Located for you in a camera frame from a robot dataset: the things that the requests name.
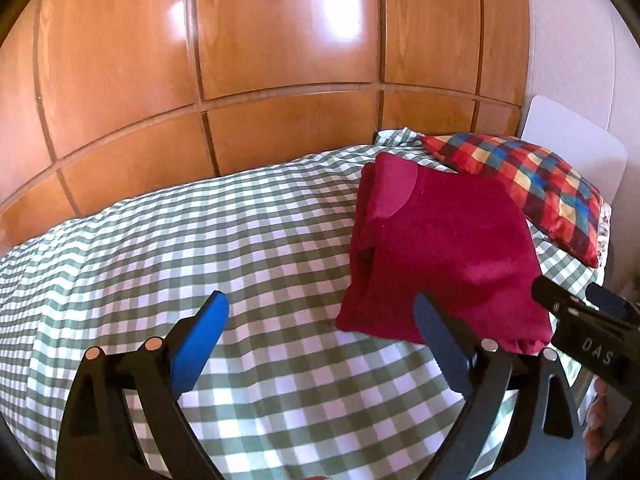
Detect white headboard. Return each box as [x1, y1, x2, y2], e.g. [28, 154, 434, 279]
[517, 95, 628, 206]

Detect wooden panelled wardrobe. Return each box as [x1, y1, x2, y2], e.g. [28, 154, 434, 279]
[0, 0, 532, 256]

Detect person's right hand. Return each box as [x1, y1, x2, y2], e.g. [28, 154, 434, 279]
[582, 377, 626, 468]

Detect floral cloth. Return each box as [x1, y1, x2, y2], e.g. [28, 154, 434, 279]
[595, 202, 614, 257]

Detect maroon velvet pants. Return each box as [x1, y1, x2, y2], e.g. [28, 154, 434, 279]
[334, 152, 555, 358]

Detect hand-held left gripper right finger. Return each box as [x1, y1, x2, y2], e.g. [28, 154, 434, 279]
[414, 292, 587, 480]

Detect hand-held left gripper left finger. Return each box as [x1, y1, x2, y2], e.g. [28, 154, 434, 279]
[56, 290, 230, 480]

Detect multicolour plaid pillow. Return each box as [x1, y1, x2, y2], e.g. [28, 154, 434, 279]
[421, 133, 603, 268]

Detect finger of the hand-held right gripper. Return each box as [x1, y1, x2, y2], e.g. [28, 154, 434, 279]
[531, 275, 592, 319]
[585, 282, 640, 327]

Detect green checked bedspread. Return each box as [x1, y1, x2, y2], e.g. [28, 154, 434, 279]
[0, 129, 610, 480]

